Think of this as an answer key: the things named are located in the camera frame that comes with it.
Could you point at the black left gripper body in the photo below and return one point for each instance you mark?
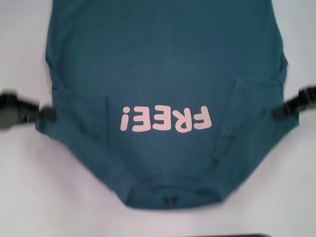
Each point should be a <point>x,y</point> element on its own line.
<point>12,111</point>

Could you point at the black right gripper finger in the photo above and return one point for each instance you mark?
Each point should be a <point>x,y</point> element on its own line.
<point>284,111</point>

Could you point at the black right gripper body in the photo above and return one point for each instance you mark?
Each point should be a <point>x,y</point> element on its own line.
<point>308,98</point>

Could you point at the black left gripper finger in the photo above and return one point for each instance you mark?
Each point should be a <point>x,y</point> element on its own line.
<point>47,114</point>

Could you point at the teal blue printed t-shirt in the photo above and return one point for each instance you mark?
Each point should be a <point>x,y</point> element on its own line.
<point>158,61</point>

